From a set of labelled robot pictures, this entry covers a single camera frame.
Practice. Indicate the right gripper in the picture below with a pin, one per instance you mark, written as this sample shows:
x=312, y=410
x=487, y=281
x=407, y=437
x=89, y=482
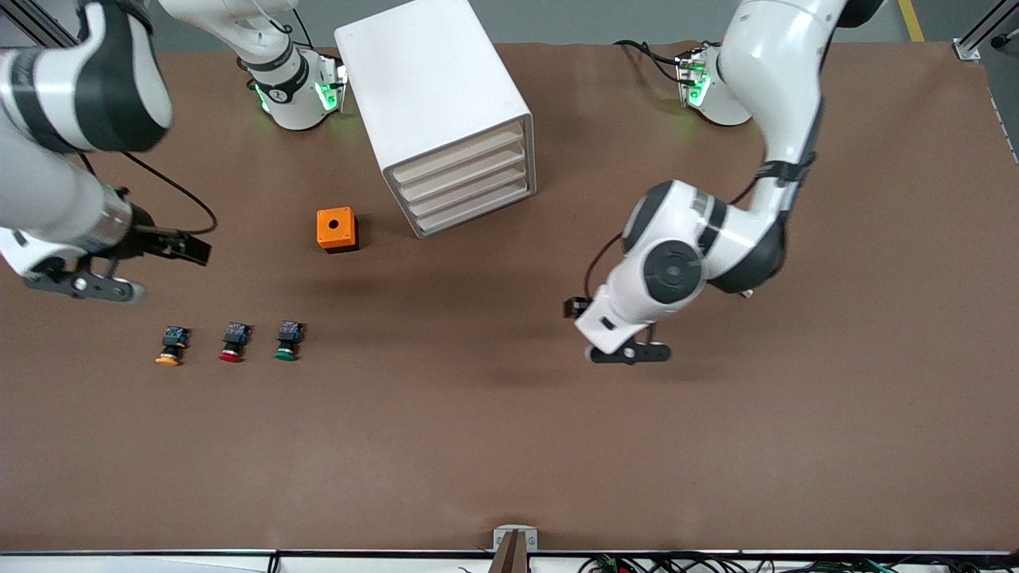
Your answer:
x=144, y=238

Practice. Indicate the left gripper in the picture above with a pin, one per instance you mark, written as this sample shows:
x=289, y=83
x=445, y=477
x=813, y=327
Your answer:
x=575, y=307

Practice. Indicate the green push button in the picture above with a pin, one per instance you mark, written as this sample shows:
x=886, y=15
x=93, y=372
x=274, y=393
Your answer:
x=288, y=341

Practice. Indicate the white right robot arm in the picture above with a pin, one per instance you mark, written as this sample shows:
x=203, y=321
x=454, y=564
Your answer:
x=32, y=191

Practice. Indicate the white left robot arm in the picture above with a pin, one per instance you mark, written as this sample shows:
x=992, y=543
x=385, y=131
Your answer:
x=780, y=79

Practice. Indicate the yellow push button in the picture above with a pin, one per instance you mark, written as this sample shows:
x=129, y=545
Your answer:
x=171, y=344

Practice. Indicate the red push button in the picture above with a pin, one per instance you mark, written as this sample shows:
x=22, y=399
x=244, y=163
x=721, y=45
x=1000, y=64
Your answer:
x=233, y=342

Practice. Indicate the brown table cover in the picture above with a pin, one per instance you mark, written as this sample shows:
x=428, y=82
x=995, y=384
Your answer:
x=509, y=414

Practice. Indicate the orange box with hole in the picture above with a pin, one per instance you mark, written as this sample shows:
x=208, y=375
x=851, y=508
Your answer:
x=325, y=232

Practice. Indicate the yellow floor tape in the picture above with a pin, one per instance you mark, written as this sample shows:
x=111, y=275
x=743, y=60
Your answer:
x=911, y=20

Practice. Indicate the grey mount bracket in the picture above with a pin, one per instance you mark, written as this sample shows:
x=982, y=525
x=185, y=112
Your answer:
x=501, y=541

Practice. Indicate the aluminium frame profile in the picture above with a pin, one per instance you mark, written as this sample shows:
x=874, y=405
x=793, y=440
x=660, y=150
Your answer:
x=32, y=16
x=967, y=49

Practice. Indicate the white table edge rail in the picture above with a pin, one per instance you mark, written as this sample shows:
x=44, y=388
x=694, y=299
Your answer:
x=119, y=563

